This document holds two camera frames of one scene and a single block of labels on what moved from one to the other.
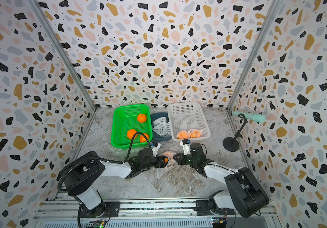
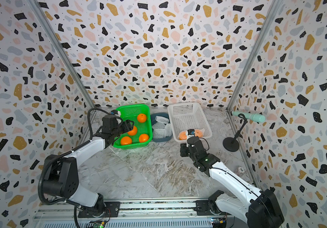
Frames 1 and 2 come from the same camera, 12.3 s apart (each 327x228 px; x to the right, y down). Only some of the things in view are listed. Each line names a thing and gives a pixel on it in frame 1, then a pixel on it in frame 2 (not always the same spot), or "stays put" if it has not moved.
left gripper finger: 161,159 → 126,126
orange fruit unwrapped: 141,118 stays put
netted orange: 195,133 stays put
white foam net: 159,123 stays put
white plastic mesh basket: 187,116 stays put
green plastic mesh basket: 125,118 stays put
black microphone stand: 232,144 stays put
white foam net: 169,155 → 162,119
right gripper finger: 180,159 → 184,150
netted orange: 183,134 stays put
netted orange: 142,139 stays put
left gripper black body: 154,163 → 116,132
